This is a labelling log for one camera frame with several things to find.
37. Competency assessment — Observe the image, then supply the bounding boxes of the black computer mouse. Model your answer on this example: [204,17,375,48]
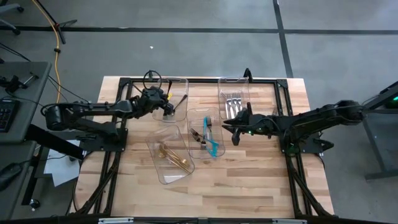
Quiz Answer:
[0,162,23,191]

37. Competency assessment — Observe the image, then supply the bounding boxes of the black cable loop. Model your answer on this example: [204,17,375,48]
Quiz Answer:
[142,70,163,91]

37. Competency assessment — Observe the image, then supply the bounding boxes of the black tripod stand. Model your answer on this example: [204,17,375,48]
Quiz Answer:
[35,0,78,44]

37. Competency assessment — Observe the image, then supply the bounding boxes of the grey metal stand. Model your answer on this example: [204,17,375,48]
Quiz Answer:
[341,80,398,181]

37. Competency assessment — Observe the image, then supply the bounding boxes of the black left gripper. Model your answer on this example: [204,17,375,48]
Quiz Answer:
[139,86,175,118]

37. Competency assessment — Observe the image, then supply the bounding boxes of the yellow cable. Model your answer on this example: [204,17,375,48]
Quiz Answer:
[30,0,62,103]

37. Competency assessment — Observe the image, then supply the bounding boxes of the teal handled fork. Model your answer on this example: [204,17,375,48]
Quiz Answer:
[205,116,219,157]
[190,128,220,147]
[200,116,210,151]
[192,132,220,157]

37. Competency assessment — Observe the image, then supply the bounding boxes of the white paper sheets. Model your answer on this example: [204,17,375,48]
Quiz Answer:
[43,139,82,187]

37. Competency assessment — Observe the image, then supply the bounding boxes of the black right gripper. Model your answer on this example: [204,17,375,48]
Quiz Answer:
[221,101,283,146]

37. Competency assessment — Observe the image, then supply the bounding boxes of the black keyboard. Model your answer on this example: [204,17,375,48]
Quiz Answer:
[0,99,17,133]

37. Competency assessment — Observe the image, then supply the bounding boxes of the grey office chair base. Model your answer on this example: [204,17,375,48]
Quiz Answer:
[0,2,25,35]

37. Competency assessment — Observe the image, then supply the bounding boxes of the clear plastic bin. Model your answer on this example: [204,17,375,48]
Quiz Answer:
[217,77,254,123]
[145,124,196,185]
[185,107,226,159]
[152,77,190,123]

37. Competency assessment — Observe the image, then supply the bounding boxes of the black stand foot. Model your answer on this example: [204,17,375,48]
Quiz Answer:
[24,124,85,161]

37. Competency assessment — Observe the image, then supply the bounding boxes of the black clamp tool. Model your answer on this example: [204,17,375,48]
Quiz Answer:
[0,72,40,93]

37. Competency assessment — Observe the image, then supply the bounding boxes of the silver bracket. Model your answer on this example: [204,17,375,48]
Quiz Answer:
[98,217,134,224]
[272,218,307,224]

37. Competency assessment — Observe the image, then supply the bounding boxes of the grey desk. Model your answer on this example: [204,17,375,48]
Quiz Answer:
[0,141,38,220]
[0,61,52,144]

